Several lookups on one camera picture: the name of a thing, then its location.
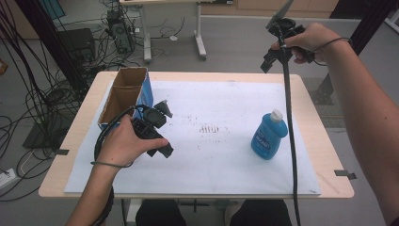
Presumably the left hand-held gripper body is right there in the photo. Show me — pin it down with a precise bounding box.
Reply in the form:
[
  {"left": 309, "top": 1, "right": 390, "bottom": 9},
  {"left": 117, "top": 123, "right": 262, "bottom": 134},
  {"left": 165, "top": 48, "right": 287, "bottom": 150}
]
[{"left": 131, "top": 99, "right": 174, "bottom": 151}]

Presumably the person's left hand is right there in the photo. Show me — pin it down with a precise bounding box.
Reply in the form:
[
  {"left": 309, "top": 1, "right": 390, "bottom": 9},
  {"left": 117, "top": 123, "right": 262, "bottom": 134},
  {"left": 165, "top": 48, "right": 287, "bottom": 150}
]
[{"left": 97, "top": 114, "right": 169, "bottom": 168}]

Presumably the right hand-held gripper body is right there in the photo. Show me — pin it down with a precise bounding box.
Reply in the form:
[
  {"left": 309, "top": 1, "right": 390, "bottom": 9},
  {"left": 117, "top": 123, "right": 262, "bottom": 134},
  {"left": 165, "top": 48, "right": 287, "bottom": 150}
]
[{"left": 264, "top": 0, "right": 316, "bottom": 64}]

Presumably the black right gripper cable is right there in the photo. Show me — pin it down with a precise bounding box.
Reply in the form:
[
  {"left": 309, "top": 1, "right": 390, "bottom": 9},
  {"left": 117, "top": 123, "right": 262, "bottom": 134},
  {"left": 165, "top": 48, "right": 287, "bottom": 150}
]
[{"left": 276, "top": 23, "right": 303, "bottom": 226}]

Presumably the dark gridded floor mat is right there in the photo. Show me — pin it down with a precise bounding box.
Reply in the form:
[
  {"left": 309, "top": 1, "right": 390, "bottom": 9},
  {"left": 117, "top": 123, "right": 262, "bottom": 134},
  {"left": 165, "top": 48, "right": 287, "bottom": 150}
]
[{"left": 302, "top": 77, "right": 349, "bottom": 129}]

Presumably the white paper sheet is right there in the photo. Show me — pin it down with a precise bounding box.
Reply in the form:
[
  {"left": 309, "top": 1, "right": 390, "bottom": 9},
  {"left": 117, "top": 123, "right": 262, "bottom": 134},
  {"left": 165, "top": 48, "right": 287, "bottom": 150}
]
[{"left": 64, "top": 80, "right": 322, "bottom": 196}]

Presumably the tangle of black cables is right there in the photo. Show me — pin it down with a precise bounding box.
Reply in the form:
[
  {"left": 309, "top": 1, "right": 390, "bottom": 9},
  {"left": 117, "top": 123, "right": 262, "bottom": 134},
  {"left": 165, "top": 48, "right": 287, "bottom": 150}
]
[{"left": 0, "top": 0, "right": 140, "bottom": 202}]

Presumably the black metal stand post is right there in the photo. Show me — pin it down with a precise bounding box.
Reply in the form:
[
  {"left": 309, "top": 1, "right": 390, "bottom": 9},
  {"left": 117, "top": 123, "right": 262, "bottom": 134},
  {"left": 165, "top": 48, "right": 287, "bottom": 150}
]
[
  {"left": 13, "top": 0, "right": 89, "bottom": 92},
  {"left": 313, "top": 0, "right": 399, "bottom": 105}
]

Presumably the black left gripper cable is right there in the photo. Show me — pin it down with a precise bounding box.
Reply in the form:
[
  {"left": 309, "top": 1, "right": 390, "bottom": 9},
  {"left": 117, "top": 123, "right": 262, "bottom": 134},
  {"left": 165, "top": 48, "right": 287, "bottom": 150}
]
[{"left": 93, "top": 104, "right": 152, "bottom": 226}]

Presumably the white table leg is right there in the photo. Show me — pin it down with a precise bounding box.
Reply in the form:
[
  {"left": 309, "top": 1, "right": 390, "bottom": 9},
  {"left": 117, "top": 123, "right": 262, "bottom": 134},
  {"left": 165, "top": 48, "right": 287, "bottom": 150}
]
[{"left": 123, "top": 198, "right": 144, "bottom": 226}]

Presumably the black floor mat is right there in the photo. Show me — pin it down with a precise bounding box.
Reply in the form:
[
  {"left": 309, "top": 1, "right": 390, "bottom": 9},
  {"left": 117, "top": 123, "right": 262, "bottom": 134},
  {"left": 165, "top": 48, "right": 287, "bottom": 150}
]
[{"left": 22, "top": 117, "right": 73, "bottom": 151}]

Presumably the blue bottle with white cap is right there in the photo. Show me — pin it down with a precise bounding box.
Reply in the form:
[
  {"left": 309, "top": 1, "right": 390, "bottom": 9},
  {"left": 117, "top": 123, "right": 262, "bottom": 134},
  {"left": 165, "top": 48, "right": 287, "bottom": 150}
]
[{"left": 250, "top": 108, "right": 289, "bottom": 161}]

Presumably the thin dark wrist cord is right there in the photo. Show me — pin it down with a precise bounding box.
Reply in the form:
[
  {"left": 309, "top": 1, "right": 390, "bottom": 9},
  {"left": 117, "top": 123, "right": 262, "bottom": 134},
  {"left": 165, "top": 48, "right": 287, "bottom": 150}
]
[
  {"left": 312, "top": 37, "right": 353, "bottom": 67},
  {"left": 90, "top": 160, "right": 135, "bottom": 170}
]

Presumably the blue cardboard box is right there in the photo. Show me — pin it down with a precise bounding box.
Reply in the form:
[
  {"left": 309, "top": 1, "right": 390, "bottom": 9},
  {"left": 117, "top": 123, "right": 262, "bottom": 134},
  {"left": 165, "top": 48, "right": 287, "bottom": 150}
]
[{"left": 97, "top": 66, "right": 154, "bottom": 132}]

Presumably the person's right hand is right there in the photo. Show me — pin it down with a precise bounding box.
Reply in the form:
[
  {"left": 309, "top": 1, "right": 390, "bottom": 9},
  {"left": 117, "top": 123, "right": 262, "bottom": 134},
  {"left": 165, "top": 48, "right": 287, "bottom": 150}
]
[{"left": 271, "top": 22, "right": 351, "bottom": 65}]

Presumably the wooden cabinet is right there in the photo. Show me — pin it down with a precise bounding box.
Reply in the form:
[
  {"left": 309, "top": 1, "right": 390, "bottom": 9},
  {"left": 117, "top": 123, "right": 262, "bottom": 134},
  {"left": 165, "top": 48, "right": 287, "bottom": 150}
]
[{"left": 200, "top": 0, "right": 341, "bottom": 19}]

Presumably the person's right leg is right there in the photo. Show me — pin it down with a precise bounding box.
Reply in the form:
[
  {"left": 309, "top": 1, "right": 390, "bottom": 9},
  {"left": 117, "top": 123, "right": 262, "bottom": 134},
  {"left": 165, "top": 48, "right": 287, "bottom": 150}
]
[{"left": 230, "top": 199, "right": 294, "bottom": 226}]

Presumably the white desk frame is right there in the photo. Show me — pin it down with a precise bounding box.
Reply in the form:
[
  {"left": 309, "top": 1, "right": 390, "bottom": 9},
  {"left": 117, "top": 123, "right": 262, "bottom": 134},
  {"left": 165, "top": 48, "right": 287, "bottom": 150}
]
[{"left": 119, "top": 0, "right": 234, "bottom": 64}]

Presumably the person's left leg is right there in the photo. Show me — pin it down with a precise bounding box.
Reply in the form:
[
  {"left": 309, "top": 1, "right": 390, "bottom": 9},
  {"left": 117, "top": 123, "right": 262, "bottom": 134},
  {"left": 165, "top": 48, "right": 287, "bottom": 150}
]
[{"left": 135, "top": 199, "right": 187, "bottom": 226}]

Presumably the black computer tower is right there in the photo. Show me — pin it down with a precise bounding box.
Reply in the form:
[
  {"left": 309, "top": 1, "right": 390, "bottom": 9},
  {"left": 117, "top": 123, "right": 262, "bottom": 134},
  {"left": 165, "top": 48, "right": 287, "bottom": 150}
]
[{"left": 105, "top": 8, "right": 136, "bottom": 55}]

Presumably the black square case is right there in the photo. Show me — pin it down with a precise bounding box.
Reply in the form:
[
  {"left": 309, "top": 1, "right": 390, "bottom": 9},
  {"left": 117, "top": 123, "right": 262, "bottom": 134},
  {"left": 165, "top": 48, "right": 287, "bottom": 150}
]
[{"left": 57, "top": 27, "right": 97, "bottom": 64}]

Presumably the white power strip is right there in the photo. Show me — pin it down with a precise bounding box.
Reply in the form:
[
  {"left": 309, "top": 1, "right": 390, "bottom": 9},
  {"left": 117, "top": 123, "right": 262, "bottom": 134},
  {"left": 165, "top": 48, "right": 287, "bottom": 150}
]
[{"left": 0, "top": 168, "right": 17, "bottom": 190}]

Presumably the person's leg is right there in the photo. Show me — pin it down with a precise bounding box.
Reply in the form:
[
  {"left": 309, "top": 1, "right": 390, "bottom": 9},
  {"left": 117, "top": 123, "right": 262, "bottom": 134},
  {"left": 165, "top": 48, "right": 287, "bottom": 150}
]
[
  {"left": 230, "top": 199, "right": 294, "bottom": 226},
  {"left": 135, "top": 199, "right": 187, "bottom": 226}
]

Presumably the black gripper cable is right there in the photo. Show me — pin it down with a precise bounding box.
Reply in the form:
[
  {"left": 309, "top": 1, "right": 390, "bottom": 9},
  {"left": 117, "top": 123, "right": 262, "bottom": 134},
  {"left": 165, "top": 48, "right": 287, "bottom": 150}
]
[
  {"left": 93, "top": 104, "right": 152, "bottom": 226},
  {"left": 276, "top": 23, "right": 303, "bottom": 226}
]

